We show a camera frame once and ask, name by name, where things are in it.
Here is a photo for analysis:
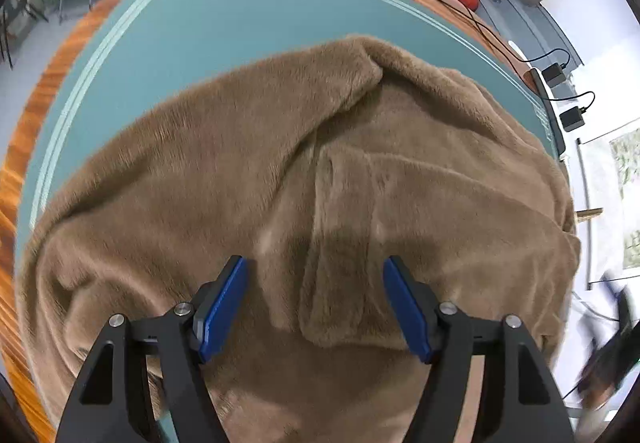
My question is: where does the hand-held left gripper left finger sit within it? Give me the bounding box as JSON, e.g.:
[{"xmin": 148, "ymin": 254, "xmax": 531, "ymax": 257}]
[{"xmin": 56, "ymin": 255, "xmax": 249, "ymax": 443}]

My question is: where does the green table mat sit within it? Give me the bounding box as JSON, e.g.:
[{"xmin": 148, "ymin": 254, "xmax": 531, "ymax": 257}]
[{"xmin": 14, "ymin": 0, "xmax": 563, "ymax": 443}]

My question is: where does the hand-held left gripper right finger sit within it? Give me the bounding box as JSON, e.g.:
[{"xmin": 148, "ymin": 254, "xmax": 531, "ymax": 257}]
[{"xmin": 383, "ymin": 255, "xmax": 574, "ymax": 443}]

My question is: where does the white power strip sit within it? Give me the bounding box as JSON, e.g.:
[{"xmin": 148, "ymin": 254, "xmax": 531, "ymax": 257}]
[{"xmin": 530, "ymin": 67, "xmax": 569, "ymax": 161}]

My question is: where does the grey cabinet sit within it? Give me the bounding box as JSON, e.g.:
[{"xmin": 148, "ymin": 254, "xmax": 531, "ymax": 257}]
[{"xmin": 422, "ymin": 0, "xmax": 585, "ymax": 74}]

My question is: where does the brown fleece garment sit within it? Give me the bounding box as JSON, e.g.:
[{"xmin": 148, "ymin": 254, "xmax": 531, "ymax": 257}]
[{"xmin": 15, "ymin": 35, "xmax": 583, "ymax": 443}]

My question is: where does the hanging scroll painting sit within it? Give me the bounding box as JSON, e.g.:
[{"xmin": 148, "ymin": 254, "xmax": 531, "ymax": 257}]
[{"xmin": 575, "ymin": 115, "xmax": 640, "ymax": 286}]

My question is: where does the black adapter cable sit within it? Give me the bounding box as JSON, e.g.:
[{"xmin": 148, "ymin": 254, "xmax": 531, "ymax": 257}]
[
  {"xmin": 512, "ymin": 48, "xmax": 572, "ymax": 71},
  {"xmin": 542, "ymin": 92, "xmax": 597, "ymax": 116}
]

